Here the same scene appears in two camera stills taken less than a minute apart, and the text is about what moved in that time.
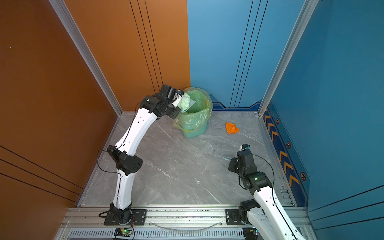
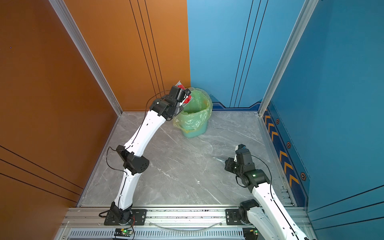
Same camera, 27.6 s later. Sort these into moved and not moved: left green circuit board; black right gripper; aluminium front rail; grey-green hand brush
Moved: grey-green hand brush
Not moved: aluminium front rail; black right gripper; left green circuit board
